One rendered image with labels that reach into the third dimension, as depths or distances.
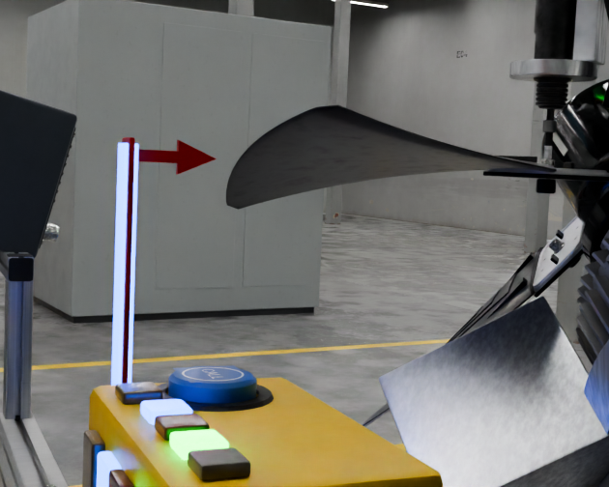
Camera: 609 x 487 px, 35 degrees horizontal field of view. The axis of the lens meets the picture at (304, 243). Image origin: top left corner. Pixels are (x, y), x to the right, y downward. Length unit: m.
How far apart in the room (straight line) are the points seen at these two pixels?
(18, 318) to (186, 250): 5.97
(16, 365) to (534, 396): 0.68
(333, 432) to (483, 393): 0.38
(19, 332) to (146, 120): 5.85
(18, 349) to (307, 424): 0.84
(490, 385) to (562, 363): 0.06
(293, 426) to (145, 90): 6.65
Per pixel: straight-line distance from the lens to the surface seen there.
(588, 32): 0.81
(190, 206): 7.15
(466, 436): 0.76
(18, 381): 1.23
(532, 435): 0.75
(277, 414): 0.42
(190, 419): 0.39
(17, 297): 1.20
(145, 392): 0.43
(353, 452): 0.37
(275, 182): 0.79
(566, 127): 0.87
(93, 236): 6.92
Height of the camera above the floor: 1.18
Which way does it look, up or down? 5 degrees down
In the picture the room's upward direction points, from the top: 3 degrees clockwise
